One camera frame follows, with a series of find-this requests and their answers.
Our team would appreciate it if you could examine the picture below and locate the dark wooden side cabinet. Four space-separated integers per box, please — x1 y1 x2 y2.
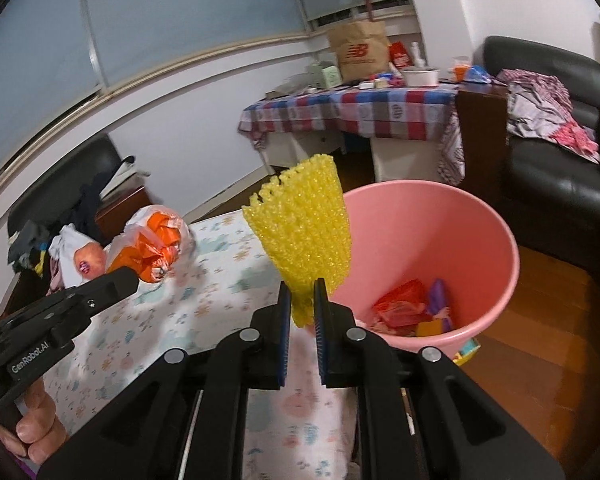
455 82 511 208

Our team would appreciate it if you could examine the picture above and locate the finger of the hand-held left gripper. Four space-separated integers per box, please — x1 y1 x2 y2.
47 266 140 333

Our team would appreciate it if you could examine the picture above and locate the dark clothing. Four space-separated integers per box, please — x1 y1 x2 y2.
70 175 117 241

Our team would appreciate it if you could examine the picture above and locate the white table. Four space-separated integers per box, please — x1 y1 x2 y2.
265 130 441 183

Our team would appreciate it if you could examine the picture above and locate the brown paper bag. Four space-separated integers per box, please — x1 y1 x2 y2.
326 20 392 83

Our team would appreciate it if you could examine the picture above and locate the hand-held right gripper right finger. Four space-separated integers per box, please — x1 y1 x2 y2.
312 277 566 480

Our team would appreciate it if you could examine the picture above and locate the black leather armchair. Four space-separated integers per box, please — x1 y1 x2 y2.
480 35 600 277

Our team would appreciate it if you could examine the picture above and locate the black leather sofa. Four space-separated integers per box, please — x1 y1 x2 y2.
7 135 123 246

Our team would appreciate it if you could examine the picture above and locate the purple wrapper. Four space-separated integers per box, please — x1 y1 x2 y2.
427 280 454 333

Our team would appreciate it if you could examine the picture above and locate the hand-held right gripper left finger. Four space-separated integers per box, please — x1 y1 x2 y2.
62 280 293 480

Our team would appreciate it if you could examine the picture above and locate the checkered tablecloth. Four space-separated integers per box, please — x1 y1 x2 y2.
237 85 466 186

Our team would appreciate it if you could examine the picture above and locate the brown wooden cabinet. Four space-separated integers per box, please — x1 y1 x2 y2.
95 185 153 241

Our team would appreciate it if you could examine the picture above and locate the pink plastic bucket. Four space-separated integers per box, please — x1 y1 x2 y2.
325 180 521 358

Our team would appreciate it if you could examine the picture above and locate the white bowl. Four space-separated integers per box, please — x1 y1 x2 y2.
402 66 441 87

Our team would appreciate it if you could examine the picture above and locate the large yellow foam net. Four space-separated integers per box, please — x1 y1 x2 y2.
242 154 353 328

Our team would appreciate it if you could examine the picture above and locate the colourful printed packet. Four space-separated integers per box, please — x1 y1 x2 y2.
452 337 482 367

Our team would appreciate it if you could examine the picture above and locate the orange packet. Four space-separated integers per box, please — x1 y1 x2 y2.
452 57 491 84

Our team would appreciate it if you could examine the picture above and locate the pale green box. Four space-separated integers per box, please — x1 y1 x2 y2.
307 60 341 89

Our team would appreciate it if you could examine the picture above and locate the white cloth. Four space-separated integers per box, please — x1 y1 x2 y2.
47 225 88 292

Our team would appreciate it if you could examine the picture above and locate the red packet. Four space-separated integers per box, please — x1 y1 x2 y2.
389 41 412 71

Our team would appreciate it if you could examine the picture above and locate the red plastic bag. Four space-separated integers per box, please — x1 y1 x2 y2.
372 280 431 329

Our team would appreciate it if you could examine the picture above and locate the window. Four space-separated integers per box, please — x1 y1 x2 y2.
0 0 416 181

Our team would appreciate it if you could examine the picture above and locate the white orange plastic bag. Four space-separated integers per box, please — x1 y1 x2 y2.
106 205 196 285

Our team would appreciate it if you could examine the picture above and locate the patterned clothes pile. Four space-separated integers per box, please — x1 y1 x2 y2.
497 67 600 165

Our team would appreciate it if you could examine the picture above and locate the person's left hand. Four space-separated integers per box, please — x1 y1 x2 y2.
0 377 70 467

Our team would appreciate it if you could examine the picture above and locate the white book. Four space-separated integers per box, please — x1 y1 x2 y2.
102 157 150 192

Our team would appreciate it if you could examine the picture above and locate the floral tablecloth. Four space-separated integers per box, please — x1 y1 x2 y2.
42 205 362 480

